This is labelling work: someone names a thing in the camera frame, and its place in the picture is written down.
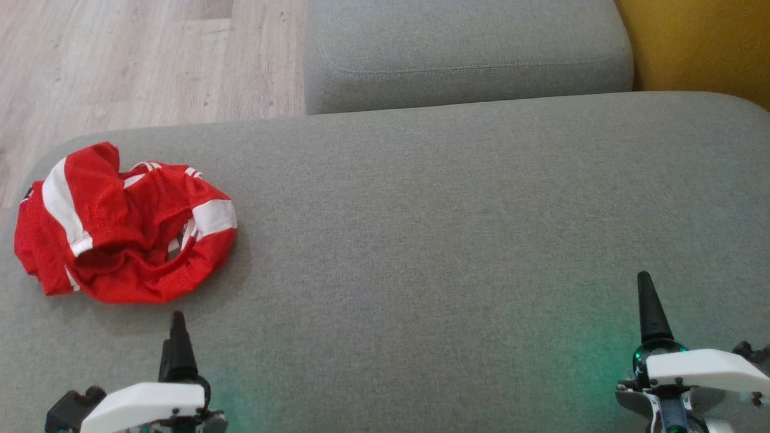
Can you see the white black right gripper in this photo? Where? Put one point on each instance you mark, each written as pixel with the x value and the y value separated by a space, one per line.
pixel 704 368

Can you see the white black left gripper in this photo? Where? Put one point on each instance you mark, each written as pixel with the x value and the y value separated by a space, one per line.
pixel 150 403

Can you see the red garment with white trim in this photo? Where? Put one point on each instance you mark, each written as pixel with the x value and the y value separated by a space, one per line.
pixel 132 204

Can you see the grey fabric sofa seat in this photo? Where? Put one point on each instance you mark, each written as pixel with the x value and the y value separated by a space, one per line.
pixel 421 240

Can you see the yellow backrest cushion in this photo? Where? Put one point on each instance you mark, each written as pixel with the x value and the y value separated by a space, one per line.
pixel 704 42

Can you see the grey sofa cushion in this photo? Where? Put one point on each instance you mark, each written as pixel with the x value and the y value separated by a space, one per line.
pixel 469 48

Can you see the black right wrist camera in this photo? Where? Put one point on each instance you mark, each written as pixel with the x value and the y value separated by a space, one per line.
pixel 752 352

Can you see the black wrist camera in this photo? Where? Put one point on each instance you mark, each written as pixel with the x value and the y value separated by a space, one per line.
pixel 69 409
pixel 752 352

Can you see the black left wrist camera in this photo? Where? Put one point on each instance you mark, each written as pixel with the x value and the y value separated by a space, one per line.
pixel 69 409

